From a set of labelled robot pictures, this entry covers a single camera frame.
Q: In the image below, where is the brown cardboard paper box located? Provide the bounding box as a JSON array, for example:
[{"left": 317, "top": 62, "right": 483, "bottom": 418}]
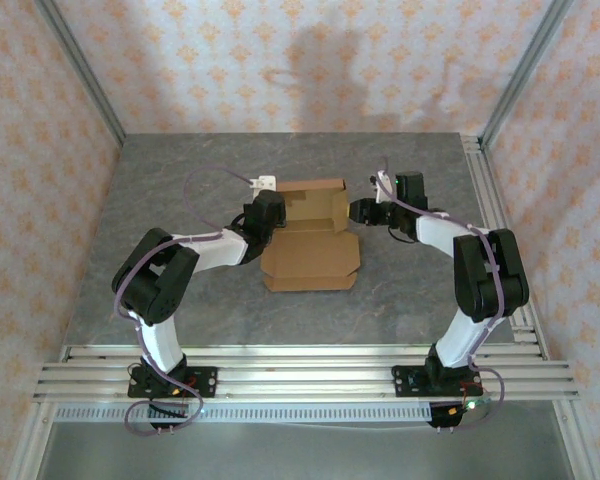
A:
[{"left": 259, "top": 178, "right": 364, "bottom": 294}]

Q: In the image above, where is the grey metal lower panel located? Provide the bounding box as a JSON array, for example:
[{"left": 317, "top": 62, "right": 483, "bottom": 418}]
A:
[{"left": 37, "top": 422, "right": 576, "bottom": 480}]

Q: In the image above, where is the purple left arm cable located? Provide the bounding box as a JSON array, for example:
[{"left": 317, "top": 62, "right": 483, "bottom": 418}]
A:
[{"left": 113, "top": 166, "right": 261, "bottom": 435}]

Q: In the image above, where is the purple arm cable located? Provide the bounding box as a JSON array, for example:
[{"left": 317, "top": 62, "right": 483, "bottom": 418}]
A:
[
  {"left": 379, "top": 155, "right": 505, "bottom": 432},
  {"left": 113, "top": 166, "right": 261, "bottom": 435}
]

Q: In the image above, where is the aluminium side extrusion rail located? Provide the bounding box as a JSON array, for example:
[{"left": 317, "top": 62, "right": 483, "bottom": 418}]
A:
[{"left": 460, "top": 133, "right": 549, "bottom": 346}]

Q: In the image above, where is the narrow aluminium extrusion rail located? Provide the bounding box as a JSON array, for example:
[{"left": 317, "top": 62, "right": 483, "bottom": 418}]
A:
[{"left": 59, "top": 344, "right": 549, "bottom": 362}]

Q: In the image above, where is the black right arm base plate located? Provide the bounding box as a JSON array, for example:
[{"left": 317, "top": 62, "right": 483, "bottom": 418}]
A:
[{"left": 392, "top": 364, "right": 482, "bottom": 399}]

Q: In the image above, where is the wide aluminium extrusion rail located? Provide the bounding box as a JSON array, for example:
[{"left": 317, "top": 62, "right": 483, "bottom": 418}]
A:
[{"left": 32, "top": 362, "right": 581, "bottom": 401}]

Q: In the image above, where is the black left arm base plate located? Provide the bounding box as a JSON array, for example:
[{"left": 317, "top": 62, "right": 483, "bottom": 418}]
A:
[{"left": 127, "top": 365, "right": 219, "bottom": 400}]

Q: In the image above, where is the aluminium frame post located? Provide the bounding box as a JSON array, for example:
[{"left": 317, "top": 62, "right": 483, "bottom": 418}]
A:
[
  {"left": 479, "top": 0, "right": 576, "bottom": 146},
  {"left": 33, "top": 0, "right": 127, "bottom": 146}
]

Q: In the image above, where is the white slotted cable duct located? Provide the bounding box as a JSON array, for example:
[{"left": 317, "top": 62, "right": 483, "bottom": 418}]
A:
[{"left": 54, "top": 402, "right": 434, "bottom": 425}]

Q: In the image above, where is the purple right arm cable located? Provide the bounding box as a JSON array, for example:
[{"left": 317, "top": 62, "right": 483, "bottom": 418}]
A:
[{"left": 379, "top": 155, "right": 505, "bottom": 432}]

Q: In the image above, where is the aluminium frame leg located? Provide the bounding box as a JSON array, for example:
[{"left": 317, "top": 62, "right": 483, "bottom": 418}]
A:
[
  {"left": 554, "top": 399, "right": 600, "bottom": 480},
  {"left": 17, "top": 399, "right": 56, "bottom": 480}
]

